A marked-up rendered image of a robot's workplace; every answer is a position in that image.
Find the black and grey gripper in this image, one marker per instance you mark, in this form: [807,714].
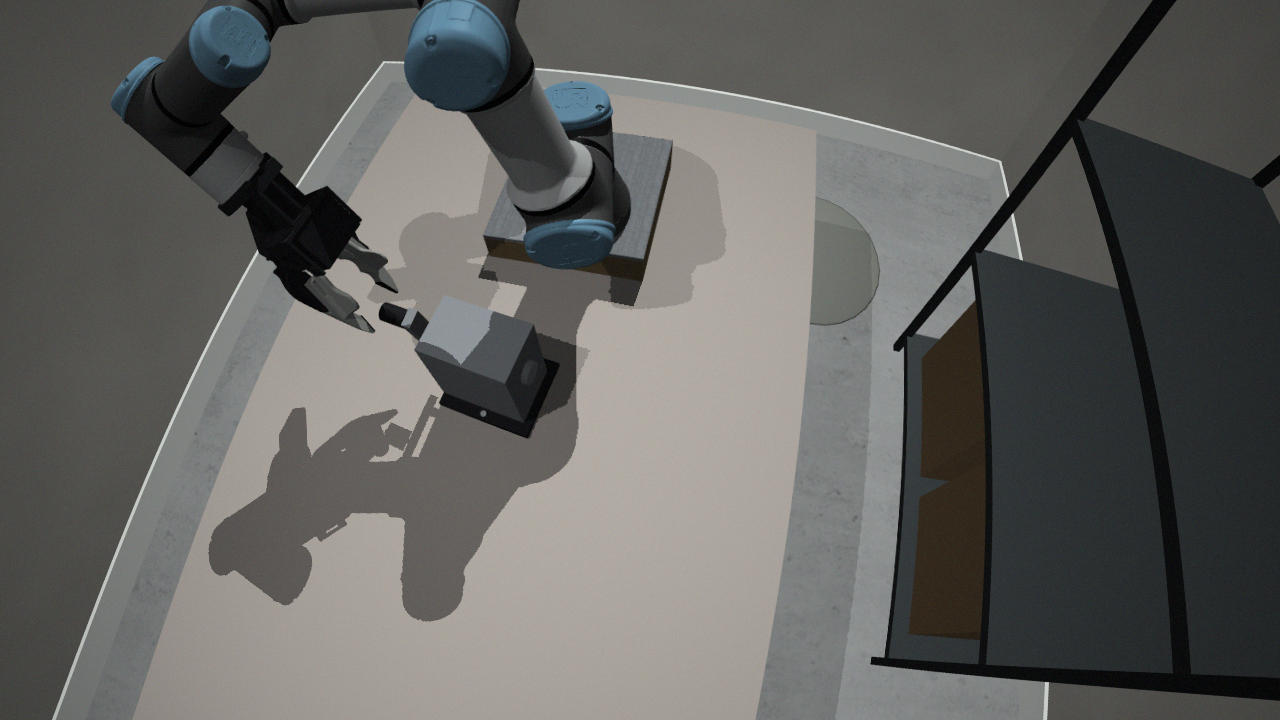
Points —
[320,229]

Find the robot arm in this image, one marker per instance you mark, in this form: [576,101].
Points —
[458,59]

